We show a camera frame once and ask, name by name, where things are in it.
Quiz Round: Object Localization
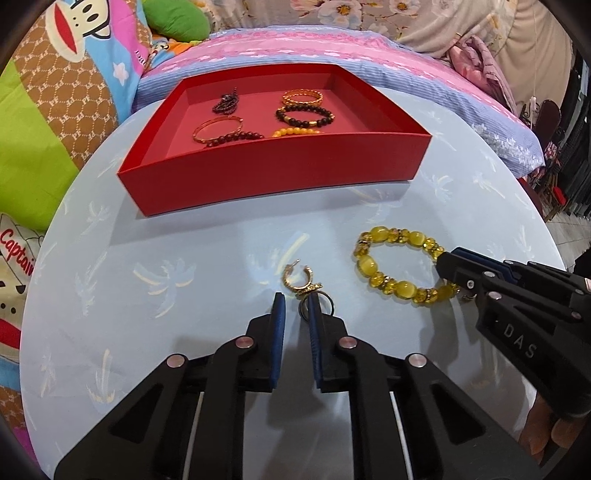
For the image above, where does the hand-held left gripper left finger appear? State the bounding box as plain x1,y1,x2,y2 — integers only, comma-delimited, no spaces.
53,292,287,480

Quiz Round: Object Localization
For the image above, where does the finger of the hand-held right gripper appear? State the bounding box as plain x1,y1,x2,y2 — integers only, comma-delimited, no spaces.
435,253,509,306
450,247,575,283

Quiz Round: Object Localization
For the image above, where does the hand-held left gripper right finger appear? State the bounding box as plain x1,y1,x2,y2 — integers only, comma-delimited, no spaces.
307,292,544,480

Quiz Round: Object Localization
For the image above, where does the silver ring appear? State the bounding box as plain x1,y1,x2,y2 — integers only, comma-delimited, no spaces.
298,290,334,320

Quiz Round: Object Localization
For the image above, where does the gold hoop earring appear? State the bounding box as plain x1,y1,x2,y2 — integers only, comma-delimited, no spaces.
283,260,320,294

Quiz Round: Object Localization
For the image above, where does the yellow glass bead bracelet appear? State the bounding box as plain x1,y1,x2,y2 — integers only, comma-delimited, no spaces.
353,225,463,306

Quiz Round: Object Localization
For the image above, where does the red cardboard box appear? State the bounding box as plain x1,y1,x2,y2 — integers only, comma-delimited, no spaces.
116,64,433,217

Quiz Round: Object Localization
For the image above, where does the dark wooden bead bracelet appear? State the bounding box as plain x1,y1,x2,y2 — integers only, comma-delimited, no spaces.
276,105,334,128

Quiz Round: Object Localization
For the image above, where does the dark red bead bracelet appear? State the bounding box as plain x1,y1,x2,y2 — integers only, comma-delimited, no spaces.
205,131,265,149

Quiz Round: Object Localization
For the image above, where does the yellow round bead bracelet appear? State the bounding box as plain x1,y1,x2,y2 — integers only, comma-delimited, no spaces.
271,128,324,140

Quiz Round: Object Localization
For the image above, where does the thin gold bangle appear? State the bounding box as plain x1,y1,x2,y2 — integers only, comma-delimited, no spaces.
192,116,245,148

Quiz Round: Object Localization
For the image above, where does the wide gold cuff bangle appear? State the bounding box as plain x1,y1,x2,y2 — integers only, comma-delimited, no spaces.
281,89,324,107

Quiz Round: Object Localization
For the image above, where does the purple small bead bracelet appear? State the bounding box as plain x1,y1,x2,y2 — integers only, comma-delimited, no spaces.
212,89,241,114

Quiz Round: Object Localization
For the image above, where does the person's right hand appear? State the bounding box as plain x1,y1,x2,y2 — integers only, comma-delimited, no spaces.
527,392,591,468

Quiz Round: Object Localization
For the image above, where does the dark metal chair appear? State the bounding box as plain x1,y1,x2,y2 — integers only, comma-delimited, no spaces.
521,98,563,144

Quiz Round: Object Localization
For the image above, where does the pink crumpled cloth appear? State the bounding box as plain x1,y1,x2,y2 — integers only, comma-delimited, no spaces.
444,34,519,108

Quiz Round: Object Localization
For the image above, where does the pink and blue striped bedsheet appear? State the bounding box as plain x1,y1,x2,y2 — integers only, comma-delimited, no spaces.
131,25,544,179

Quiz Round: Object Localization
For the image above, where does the grey floral duvet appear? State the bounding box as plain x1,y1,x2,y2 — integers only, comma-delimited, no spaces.
207,0,575,63

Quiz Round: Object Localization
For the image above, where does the cartoon monkey printed blanket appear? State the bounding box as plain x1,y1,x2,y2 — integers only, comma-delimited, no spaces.
0,0,214,418

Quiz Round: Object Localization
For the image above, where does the green pillow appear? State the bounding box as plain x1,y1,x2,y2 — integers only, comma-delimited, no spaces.
141,0,211,43

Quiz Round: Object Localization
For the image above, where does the white hanging cable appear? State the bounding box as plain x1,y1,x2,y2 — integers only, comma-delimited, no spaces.
530,0,540,114

